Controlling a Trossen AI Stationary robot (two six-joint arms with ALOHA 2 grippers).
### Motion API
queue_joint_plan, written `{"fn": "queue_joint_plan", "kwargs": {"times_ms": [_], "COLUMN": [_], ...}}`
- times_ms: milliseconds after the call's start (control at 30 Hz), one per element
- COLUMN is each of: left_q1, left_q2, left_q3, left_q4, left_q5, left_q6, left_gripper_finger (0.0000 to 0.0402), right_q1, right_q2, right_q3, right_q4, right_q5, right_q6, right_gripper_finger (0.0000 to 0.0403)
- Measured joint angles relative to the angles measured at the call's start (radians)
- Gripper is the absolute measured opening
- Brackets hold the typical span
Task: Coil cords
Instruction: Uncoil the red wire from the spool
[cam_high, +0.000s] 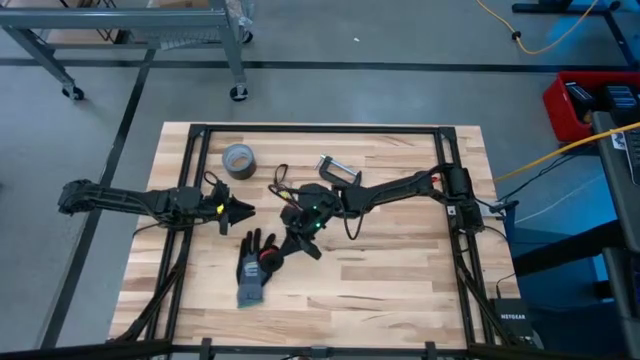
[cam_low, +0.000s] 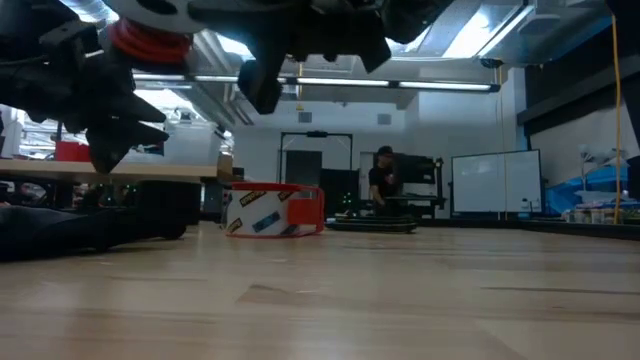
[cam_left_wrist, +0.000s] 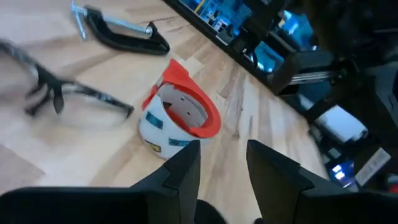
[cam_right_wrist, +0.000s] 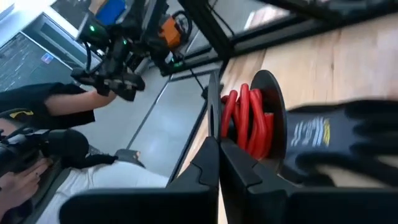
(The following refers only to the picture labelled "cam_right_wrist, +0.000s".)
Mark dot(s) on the person's hand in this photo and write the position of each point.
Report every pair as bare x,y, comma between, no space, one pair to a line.
18,186

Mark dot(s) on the person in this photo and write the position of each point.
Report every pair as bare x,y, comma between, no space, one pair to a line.
31,99

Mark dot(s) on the person's forearm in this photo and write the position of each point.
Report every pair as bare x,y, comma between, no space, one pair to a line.
77,101

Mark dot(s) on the black work glove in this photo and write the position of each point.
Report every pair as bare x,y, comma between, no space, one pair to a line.
342,133

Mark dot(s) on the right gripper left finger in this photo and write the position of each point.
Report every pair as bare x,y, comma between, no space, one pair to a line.
155,208

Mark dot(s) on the orange black device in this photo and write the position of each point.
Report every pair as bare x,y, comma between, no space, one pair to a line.
170,32

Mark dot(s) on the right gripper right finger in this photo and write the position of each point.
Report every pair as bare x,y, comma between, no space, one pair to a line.
280,208

